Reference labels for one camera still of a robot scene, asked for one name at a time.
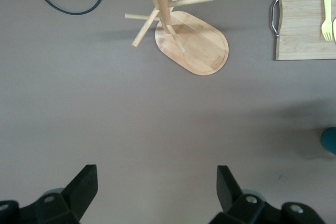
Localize bamboo cutting board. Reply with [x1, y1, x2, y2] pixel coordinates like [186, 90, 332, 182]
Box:
[270, 0, 336, 61]

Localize dark teal cup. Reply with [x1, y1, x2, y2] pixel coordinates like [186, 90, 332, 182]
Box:
[320, 126, 336, 156]

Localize yellow plastic fork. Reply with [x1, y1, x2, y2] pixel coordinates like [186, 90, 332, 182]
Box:
[320, 0, 334, 42]

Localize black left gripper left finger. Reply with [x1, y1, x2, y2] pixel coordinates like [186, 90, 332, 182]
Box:
[0, 164, 98, 224]

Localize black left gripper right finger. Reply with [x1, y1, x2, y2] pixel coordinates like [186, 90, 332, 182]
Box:
[209, 165, 325, 224]

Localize wooden mug rack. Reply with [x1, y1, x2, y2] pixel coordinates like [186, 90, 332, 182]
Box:
[124, 0, 229, 76]

